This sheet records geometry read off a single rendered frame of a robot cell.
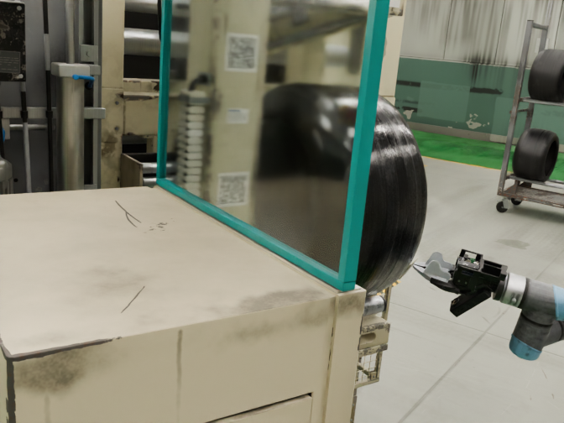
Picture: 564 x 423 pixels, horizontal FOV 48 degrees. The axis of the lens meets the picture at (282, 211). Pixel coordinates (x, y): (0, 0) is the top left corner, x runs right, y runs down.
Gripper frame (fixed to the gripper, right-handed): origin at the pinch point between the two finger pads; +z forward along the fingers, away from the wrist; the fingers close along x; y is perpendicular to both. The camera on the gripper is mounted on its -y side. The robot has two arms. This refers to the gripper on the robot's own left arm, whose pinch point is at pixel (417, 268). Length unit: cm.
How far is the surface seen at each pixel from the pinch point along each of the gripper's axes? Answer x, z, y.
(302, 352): 77, 11, 45
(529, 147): -484, -81, -197
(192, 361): 87, 21, 50
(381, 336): 6.8, 3.8, -19.1
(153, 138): -20, 83, 3
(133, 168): -1, 79, 4
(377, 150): 2.8, 15.7, 30.8
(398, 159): 0.0, 11.1, 28.5
